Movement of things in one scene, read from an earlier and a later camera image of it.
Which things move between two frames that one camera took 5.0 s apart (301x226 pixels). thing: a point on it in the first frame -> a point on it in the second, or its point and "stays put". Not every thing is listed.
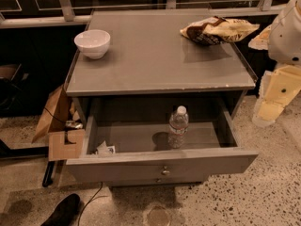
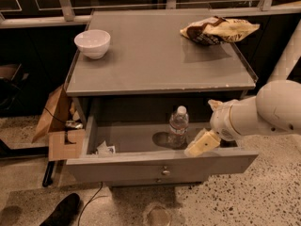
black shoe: x=65 y=212 stays put
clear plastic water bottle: x=178 y=127 stays put
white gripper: x=286 y=37 -> x=221 y=121
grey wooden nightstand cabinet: x=159 y=108 stays put
